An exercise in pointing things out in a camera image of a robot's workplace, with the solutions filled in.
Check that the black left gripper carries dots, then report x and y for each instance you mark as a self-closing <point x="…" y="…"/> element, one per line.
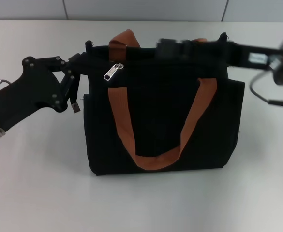
<point x="34" y="82"/>

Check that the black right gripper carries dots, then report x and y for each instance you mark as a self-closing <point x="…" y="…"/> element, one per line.
<point x="242" y="55"/>

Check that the silver zipper pull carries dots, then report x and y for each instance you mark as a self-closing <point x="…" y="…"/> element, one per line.
<point x="111" y="73"/>

